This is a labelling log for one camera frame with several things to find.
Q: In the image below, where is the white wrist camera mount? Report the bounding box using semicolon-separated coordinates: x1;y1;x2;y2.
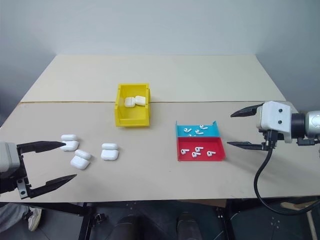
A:
0;141;21;176
255;100;294;145

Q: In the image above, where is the blue plastic tray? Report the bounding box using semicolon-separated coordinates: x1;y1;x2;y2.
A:
174;120;221;139

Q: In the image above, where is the grey trouser leg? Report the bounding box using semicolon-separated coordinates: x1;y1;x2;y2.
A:
0;201;30;227

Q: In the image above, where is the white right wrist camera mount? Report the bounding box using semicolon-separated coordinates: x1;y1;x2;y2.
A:
255;100;294;145

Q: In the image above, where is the white charging case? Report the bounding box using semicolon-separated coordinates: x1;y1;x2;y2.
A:
69;148;92;171
100;142;120;161
134;95;147;107
60;133;80;153
124;96;137;109

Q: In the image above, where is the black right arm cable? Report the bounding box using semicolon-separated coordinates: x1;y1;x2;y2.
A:
253;129;320;215

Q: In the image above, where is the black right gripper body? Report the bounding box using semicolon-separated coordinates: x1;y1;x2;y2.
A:
259;128;279;151

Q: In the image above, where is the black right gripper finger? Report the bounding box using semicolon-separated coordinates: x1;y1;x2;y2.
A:
226;140;265;151
230;103;264;119

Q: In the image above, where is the beige wooden piece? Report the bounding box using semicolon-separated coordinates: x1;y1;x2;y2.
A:
279;199;316;240

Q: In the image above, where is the yellow plastic bin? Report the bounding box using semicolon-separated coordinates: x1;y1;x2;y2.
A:
114;82;152;129

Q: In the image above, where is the closed white charging case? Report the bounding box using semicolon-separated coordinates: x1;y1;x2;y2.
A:
124;96;137;109
134;95;147;107

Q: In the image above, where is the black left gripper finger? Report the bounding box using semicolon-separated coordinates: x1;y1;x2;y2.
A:
29;173;78;199
17;140;67;154

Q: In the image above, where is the red plastic tray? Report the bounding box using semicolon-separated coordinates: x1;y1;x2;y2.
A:
176;136;227;163

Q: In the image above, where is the white sneaker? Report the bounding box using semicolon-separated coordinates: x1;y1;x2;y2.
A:
26;206;43;232

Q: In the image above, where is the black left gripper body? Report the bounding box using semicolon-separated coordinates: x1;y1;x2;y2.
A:
0;144;33;200

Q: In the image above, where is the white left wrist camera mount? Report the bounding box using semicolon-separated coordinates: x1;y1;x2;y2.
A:
0;141;21;176

